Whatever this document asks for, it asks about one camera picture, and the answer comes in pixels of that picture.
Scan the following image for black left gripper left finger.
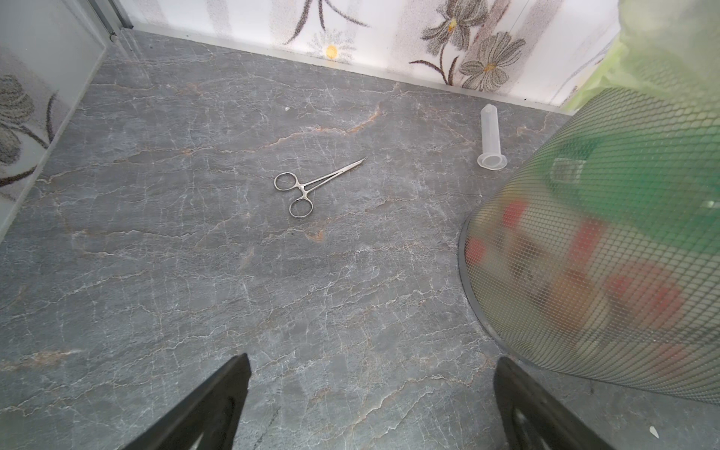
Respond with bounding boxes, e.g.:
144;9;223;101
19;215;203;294
125;354;251;450

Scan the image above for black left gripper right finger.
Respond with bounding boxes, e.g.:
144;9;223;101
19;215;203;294
493;356;611;449

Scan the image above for green plastic waste bin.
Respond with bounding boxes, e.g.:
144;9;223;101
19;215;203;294
459;88;719;404

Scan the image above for green translucent bin liner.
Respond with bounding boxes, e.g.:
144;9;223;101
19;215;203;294
564;1;719;113

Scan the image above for small metal scissors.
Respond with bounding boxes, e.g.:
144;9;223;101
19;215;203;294
273;157;366;219

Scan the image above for clear plastic tube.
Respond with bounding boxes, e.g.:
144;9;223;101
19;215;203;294
477;104;507;171

